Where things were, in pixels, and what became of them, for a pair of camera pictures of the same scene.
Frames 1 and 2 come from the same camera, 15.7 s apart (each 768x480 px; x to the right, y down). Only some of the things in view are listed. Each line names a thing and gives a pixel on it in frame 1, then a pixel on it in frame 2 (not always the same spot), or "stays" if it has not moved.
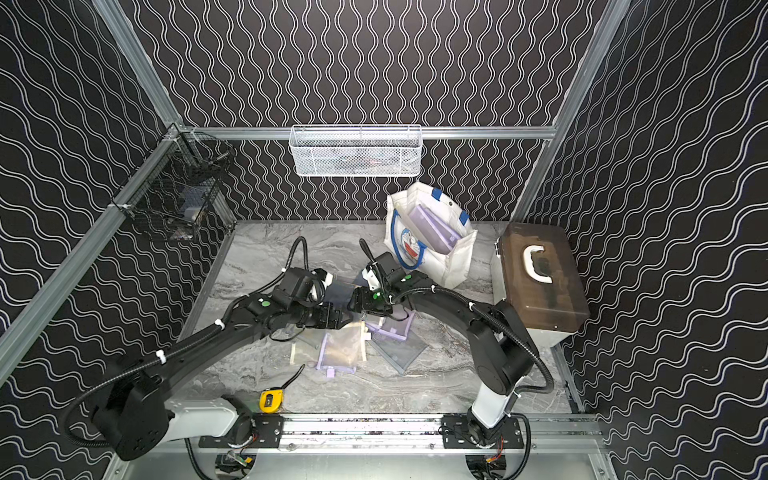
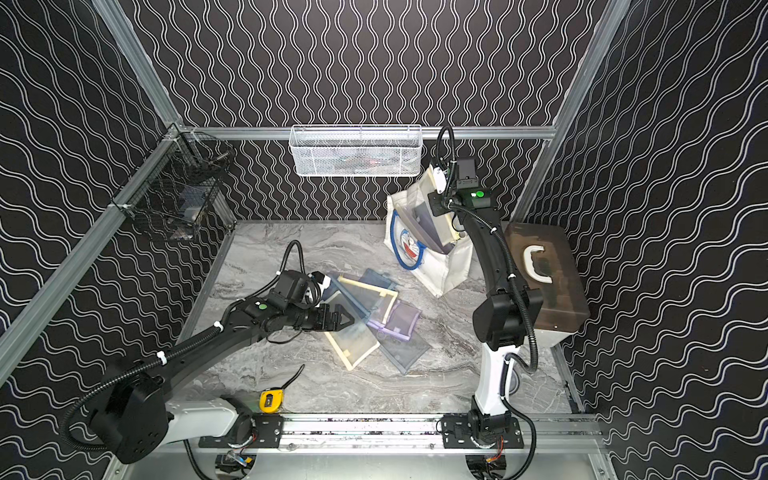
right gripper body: x=371 y=301 -> x=441 y=203
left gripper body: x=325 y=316 stays
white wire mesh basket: x=356 y=150 stays
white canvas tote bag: x=429 y=232 stays
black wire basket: x=179 y=184 stays
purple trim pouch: x=342 y=350 -> x=425 y=215
